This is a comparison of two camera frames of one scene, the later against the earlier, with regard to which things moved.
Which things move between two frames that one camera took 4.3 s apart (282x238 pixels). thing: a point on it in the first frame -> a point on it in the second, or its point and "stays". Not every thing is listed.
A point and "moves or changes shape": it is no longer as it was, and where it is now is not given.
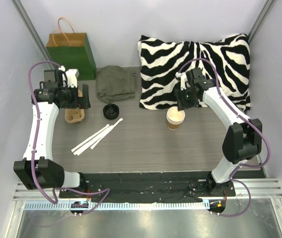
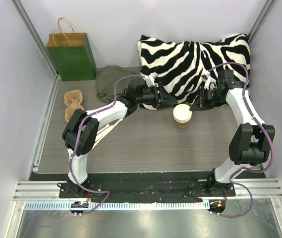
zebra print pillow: (224, 61) stays
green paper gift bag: (72, 50) stays
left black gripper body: (84, 96) -> (160, 96)
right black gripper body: (181, 100) -> (202, 98)
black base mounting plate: (149, 187) stays
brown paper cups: (175, 117) moves or changes shape
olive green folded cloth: (114, 83) stays
